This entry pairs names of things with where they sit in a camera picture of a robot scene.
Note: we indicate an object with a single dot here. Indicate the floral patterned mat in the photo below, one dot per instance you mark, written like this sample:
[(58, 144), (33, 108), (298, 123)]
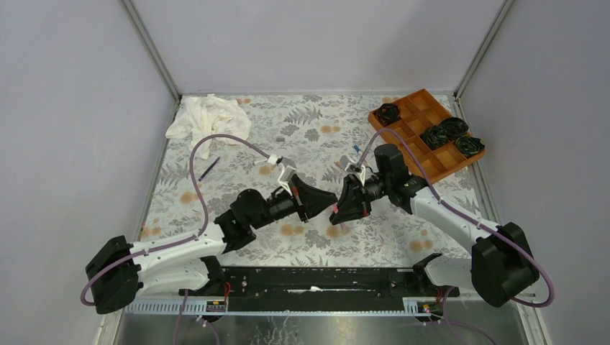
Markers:
[(314, 131)]

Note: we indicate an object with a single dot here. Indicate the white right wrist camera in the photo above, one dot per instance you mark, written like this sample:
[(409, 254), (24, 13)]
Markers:
[(351, 166)]

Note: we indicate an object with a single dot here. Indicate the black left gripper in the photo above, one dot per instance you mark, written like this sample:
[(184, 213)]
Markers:
[(313, 202)]

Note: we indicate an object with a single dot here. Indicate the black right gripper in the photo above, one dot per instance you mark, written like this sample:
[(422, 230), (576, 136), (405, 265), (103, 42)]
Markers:
[(354, 203)]

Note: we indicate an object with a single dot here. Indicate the black pen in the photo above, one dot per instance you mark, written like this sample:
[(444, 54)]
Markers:
[(208, 170)]

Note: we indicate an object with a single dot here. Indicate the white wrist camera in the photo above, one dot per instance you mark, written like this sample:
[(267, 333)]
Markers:
[(287, 170), (351, 166)]

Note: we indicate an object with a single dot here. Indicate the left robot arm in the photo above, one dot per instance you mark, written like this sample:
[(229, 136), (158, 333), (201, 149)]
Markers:
[(122, 271)]

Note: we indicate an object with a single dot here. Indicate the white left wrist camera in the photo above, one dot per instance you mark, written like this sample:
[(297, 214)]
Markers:
[(287, 170)]

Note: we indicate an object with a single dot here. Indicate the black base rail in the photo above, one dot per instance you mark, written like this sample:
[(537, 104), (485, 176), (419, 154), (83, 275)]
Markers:
[(322, 289)]

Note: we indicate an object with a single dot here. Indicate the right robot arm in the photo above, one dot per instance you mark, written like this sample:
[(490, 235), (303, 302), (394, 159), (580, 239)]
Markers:
[(500, 263)]

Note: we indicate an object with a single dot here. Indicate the white crumpled cloth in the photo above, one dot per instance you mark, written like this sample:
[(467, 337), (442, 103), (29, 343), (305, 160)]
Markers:
[(201, 116)]

